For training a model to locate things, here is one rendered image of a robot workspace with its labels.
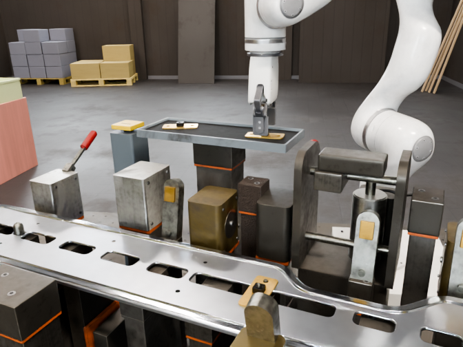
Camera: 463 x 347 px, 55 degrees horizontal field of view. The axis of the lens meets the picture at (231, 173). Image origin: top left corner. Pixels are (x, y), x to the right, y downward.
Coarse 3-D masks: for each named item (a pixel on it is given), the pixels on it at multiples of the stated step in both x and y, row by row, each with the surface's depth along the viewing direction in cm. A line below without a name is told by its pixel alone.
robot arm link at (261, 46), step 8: (248, 40) 88; (256, 40) 87; (264, 40) 87; (272, 40) 87; (280, 40) 88; (248, 48) 89; (256, 48) 88; (264, 48) 87; (272, 48) 87; (280, 48) 88
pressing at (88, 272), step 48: (0, 240) 88; (96, 240) 87; (144, 240) 87; (96, 288) 72; (144, 288) 71; (192, 288) 71; (288, 288) 71; (288, 336) 60; (336, 336) 60; (384, 336) 60
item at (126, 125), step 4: (124, 120) 115; (128, 120) 115; (132, 120) 115; (116, 124) 111; (120, 124) 111; (124, 124) 111; (128, 124) 111; (132, 124) 111; (136, 124) 111; (140, 124) 112; (112, 128) 111; (116, 128) 111; (120, 128) 110; (124, 128) 110; (128, 128) 109; (132, 128) 110; (136, 128) 111
